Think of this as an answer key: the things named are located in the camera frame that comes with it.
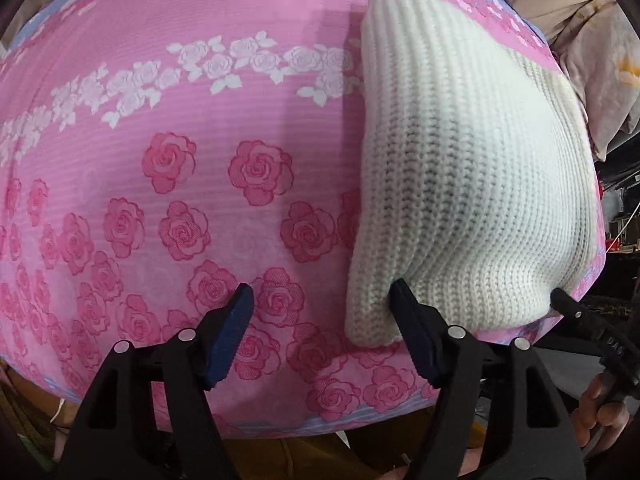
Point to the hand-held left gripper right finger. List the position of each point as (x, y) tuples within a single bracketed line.
[(417, 332)]

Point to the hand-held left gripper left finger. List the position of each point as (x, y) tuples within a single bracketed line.
[(231, 327)]

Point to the white red black knit sweater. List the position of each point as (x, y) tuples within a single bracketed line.
[(465, 160)]

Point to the pink floral blanket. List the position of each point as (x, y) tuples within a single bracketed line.
[(150, 110)]

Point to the beige draped cloth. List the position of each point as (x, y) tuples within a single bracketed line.
[(595, 35)]

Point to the person's right hand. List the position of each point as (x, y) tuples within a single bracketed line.
[(597, 420)]

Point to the dark cluttered shelf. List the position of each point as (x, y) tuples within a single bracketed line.
[(620, 220)]

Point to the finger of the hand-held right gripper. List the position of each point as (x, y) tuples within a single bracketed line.
[(570, 306)]

